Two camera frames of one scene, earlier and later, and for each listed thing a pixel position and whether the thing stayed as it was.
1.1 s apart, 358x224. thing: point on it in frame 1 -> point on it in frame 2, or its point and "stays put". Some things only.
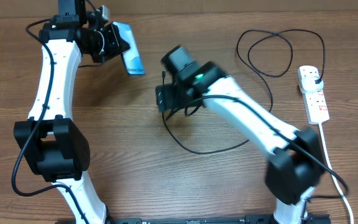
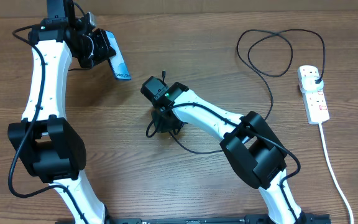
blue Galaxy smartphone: (132, 56) -> (117, 61)
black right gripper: (168, 99) -> (163, 127)
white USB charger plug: (308, 85) stays put
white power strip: (314, 103) stays put
